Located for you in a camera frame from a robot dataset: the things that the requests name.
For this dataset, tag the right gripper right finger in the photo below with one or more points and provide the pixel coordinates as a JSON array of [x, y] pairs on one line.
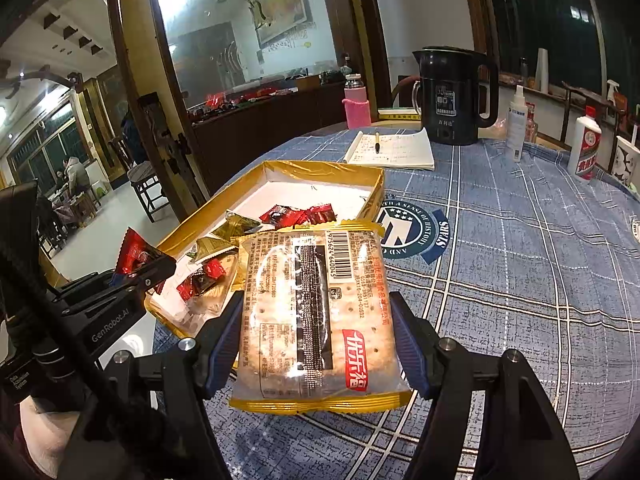
[[521, 437]]

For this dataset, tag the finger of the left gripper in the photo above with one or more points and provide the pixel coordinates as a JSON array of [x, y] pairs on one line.
[[152, 273]]

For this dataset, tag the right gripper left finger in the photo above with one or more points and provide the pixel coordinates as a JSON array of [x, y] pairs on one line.
[[151, 421]]

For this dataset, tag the small red black candy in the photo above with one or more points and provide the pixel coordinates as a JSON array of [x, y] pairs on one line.
[[134, 253]]

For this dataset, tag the gold snack packet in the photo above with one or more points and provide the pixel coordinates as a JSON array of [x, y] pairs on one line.
[[235, 226], [209, 247]]

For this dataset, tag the red black jujube candy packet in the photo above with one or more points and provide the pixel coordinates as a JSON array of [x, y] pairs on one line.
[[281, 217]]

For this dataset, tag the clear soda cracker packet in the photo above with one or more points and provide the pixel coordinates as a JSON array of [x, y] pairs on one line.
[[317, 331]]

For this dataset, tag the red foil snack packet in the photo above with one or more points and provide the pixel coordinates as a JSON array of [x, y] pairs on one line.
[[320, 214]]

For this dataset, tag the white gloved left hand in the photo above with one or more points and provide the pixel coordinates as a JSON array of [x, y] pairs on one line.
[[46, 435]]

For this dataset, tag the dark wooden sideboard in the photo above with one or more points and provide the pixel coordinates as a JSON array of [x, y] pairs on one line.
[[225, 144]]

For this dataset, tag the black yellow pen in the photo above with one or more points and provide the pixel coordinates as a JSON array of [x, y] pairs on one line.
[[377, 144]]

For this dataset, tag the pink sleeved water bottle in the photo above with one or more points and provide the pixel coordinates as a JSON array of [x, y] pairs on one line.
[[356, 103]]

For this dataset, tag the white paper drink cup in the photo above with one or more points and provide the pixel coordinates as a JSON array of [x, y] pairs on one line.
[[626, 158]]

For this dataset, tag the white notebook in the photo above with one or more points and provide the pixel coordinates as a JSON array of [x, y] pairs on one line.
[[399, 150]]

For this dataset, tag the white red liquor bottle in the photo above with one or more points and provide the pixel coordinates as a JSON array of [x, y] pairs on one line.
[[585, 145]]

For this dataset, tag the small clear glass bottle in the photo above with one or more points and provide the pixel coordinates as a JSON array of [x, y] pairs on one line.
[[531, 128]]

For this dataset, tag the white spray bottle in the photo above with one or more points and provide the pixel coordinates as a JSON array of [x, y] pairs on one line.
[[516, 124]]

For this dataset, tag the wooden chair back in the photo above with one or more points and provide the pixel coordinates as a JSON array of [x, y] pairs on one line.
[[609, 112]]

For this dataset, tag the white paper roll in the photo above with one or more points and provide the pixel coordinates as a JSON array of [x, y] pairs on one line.
[[542, 71]]

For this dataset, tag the window spray cleaner bottle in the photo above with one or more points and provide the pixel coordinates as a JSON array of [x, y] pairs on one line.
[[612, 91]]

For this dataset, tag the black electric kettle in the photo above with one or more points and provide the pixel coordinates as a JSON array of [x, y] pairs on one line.
[[447, 94]]

